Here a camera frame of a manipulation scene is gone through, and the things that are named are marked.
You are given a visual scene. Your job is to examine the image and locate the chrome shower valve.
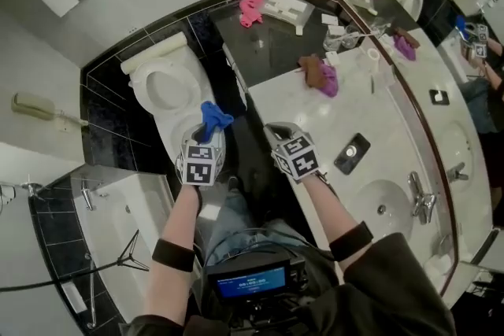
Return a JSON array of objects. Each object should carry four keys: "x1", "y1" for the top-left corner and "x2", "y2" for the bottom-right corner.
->
[{"x1": 19, "y1": 175, "x2": 46, "y2": 201}]

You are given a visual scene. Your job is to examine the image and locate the person's dark jacket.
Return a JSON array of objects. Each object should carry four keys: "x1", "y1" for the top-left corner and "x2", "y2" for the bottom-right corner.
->
[{"x1": 117, "y1": 231, "x2": 458, "y2": 336}]

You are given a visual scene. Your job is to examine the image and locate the purple cloth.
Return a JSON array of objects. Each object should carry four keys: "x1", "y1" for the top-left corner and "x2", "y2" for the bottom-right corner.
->
[{"x1": 317, "y1": 62, "x2": 339, "y2": 98}]

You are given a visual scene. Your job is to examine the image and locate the person's left forearm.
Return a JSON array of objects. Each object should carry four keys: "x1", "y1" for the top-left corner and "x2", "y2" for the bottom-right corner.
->
[{"x1": 143, "y1": 183, "x2": 204, "y2": 327}]

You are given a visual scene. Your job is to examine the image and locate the white toilet lid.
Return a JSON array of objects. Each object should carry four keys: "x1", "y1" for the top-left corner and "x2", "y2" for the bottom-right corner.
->
[{"x1": 146, "y1": 70, "x2": 186, "y2": 109}]

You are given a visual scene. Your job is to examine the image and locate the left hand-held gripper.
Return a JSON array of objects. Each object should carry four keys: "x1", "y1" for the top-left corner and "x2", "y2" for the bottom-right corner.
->
[{"x1": 175, "y1": 124, "x2": 227, "y2": 186}]

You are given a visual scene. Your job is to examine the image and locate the black right armband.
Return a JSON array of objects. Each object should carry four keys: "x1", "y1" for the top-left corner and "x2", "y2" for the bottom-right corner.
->
[{"x1": 328, "y1": 220, "x2": 374, "y2": 263}]

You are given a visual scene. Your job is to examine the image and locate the black recorder with screen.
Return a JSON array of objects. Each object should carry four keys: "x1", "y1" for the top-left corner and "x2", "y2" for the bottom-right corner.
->
[{"x1": 205, "y1": 253, "x2": 310, "y2": 302}]

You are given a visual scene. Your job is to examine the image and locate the white bathtub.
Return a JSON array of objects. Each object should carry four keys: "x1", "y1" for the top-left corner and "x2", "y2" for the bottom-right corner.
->
[{"x1": 70, "y1": 172, "x2": 176, "y2": 323}]

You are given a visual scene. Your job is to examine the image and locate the black smartphone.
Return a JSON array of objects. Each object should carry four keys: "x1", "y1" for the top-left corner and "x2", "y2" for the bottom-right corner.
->
[{"x1": 333, "y1": 132, "x2": 371, "y2": 176}]

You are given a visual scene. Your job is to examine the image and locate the black armband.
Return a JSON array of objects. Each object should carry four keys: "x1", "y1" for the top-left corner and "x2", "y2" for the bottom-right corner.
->
[
  {"x1": 151, "y1": 238, "x2": 196, "y2": 273},
  {"x1": 328, "y1": 220, "x2": 374, "y2": 263}
]

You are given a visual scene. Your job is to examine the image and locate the white paper cup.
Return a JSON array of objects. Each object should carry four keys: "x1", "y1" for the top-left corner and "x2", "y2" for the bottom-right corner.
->
[{"x1": 366, "y1": 47, "x2": 381, "y2": 74}]

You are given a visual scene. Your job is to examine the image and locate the chrome grab bar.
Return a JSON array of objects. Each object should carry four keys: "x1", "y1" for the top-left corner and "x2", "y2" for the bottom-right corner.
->
[{"x1": 85, "y1": 253, "x2": 98, "y2": 330}]

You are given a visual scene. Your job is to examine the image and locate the blue cloth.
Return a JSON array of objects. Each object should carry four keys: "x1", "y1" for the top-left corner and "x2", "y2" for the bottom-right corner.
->
[{"x1": 195, "y1": 101, "x2": 235, "y2": 145}]

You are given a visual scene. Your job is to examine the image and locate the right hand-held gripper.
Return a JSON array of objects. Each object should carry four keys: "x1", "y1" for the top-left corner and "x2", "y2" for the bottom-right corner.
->
[{"x1": 262, "y1": 122, "x2": 320, "y2": 183}]

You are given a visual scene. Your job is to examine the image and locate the chrome sink faucet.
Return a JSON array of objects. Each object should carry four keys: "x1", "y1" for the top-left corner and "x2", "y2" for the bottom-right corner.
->
[{"x1": 407, "y1": 171, "x2": 438, "y2": 226}]

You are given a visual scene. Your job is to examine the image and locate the folded white hand towel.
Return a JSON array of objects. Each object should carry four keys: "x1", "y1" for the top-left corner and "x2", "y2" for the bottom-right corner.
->
[{"x1": 423, "y1": 253, "x2": 454, "y2": 284}]

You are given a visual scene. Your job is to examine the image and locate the clear amenity tray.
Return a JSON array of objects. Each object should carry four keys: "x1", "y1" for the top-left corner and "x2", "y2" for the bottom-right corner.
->
[{"x1": 261, "y1": 0, "x2": 316, "y2": 37}]

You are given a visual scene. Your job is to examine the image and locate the pink cloth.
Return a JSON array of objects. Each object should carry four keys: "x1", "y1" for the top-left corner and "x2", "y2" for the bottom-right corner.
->
[{"x1": 239, "y1": 0, "x2": 264, "y2": 28}]

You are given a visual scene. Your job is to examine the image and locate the black left armband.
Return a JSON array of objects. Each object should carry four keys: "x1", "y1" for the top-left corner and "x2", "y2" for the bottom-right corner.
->
[{"x1": 151, "y1": 238, "x2": 196, "y2": 273}]

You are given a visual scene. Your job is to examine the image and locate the beige wall telephone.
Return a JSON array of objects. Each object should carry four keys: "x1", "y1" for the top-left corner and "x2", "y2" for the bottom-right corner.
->
[{"x1": 10, "y1": 92, "x2": 90, "y2": 127}]

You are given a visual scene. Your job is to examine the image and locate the person's right forearm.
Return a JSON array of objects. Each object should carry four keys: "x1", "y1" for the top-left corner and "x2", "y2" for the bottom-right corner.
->
[{"x1": 305, "y1": 172, "x2": 371, "y2": 272}]

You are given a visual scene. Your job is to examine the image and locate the white sink basin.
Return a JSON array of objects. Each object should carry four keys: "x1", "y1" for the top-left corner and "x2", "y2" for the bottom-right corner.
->
[{"x1": 350, "y1": 179, "x2": 413, "y2": 245}]

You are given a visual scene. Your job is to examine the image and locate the black light stand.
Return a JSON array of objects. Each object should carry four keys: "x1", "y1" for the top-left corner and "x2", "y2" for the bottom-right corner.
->
[{"x1": 0, "y1": 230, "x2": 150, "y2": 293}]

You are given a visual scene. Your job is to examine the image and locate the white wall soap holder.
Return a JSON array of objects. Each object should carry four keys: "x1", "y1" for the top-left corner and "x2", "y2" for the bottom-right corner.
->
[{"x1": 61, "y1": 282, "x2": 87, "y2": 314}]

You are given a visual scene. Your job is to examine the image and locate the white toilet bowl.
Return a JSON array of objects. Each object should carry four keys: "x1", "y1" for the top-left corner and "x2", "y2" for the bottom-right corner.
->
[{"x1": 129, "y1": 39, "x2": 228, "y2": 186}]

